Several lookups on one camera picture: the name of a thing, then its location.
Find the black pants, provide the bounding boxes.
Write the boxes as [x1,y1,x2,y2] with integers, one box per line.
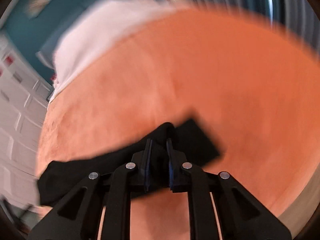
[37,119,220,207]

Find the orange plush bed blanket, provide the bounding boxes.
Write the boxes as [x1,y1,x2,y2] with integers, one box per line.
[37,7,319,236]

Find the white panelled wardrobe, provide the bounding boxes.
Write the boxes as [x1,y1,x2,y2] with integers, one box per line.
[1,33,51,208]

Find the blue upholstered headboard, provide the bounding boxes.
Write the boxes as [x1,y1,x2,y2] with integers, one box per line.
[36,1,99,70]

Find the white bed sheet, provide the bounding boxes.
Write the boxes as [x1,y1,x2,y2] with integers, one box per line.
[50,0,187,100]

